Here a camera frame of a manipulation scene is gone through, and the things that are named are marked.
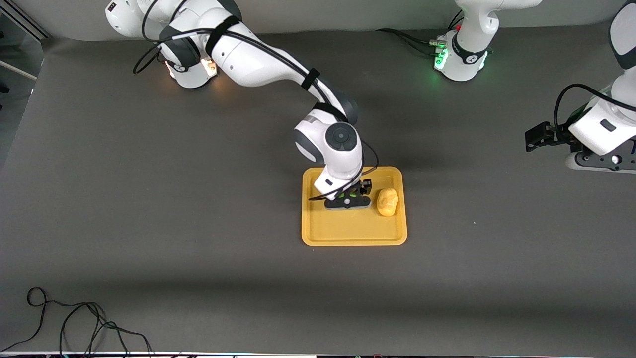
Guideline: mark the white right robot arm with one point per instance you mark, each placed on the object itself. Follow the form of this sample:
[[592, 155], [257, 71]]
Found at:
[[258, 54]]

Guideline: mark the yellow plastic tray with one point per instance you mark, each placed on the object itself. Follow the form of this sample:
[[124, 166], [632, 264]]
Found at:
[[348, 228]]

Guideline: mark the dark metal frame rail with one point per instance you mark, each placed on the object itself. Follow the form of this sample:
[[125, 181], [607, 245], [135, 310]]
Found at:
[[30, 25]]

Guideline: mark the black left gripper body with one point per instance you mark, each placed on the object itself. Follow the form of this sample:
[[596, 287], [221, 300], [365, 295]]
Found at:
[[557, 134]]

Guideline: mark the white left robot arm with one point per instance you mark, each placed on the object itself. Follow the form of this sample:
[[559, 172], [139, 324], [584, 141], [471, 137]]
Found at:
[[472, 30]]

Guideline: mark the yellow potato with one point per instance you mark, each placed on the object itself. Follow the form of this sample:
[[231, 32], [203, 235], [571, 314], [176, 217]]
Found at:
[[387, 203]]

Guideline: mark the green apple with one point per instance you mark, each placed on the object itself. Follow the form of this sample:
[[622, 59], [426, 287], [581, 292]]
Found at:
[[352, 194]]

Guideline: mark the white bar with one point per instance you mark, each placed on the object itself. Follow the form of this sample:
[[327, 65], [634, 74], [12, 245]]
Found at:
[[17, 70]]

